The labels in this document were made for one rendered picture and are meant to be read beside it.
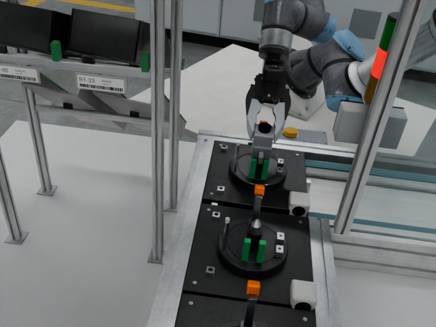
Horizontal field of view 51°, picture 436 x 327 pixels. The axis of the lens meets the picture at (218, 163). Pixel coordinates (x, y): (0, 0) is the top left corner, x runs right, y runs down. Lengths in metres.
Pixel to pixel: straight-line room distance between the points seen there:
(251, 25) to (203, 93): 2.53
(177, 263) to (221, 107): 0.80
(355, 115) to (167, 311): 0.49
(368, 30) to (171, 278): 3.44
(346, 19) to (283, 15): 2.99
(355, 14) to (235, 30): 1.02
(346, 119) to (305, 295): 0.33
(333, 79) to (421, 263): 0.62
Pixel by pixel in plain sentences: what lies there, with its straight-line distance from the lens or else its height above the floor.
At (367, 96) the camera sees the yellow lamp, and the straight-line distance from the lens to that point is 0.89.
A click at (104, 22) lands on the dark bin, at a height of 1.36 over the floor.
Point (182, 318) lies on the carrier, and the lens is 0.83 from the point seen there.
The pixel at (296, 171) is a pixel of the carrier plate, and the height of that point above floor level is 0.97.
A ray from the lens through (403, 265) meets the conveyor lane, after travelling 1.12.
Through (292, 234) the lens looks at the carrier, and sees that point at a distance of 0.99.
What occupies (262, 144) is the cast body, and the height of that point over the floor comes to 1.07.
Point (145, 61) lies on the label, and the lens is 0.77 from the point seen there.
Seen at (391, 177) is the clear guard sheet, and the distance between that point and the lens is 0.97.
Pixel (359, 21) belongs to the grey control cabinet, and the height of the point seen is 0.43.
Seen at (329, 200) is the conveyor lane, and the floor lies 0.92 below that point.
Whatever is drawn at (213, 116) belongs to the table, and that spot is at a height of 0.86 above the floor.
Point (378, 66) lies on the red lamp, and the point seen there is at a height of 1.33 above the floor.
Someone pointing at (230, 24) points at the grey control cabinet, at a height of 0.24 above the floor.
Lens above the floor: 1.65
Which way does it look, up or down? 36 degrees down
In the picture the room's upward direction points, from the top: 5 degrees clockwise
